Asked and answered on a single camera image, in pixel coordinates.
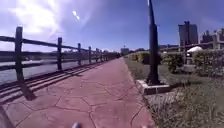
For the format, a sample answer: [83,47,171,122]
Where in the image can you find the long green hedge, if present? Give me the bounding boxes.
[192,48,224,78]

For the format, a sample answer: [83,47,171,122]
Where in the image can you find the red stone paved path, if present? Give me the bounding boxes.
[0,57,157,128]

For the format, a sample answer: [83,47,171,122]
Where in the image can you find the concrete pole base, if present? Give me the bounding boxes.
[135,79,172,96]

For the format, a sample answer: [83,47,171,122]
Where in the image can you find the low dark building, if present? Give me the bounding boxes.
[199,27,224,51]

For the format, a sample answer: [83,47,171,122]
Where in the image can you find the green bush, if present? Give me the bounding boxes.
[161,52,185,74]

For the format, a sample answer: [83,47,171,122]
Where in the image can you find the dark lamp pole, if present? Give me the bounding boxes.
[145,0,162,86]

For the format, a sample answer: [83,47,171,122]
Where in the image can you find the grey river water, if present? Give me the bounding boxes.
[0,58,101,85]

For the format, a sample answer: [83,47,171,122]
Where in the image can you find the white dome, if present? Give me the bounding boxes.
[186,45,204,54]

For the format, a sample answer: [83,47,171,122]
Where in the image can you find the tall dark building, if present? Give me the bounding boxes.
[177,20,200,52]

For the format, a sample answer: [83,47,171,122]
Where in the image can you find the dark wooden rail fence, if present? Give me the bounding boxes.
[0,26,121,102]

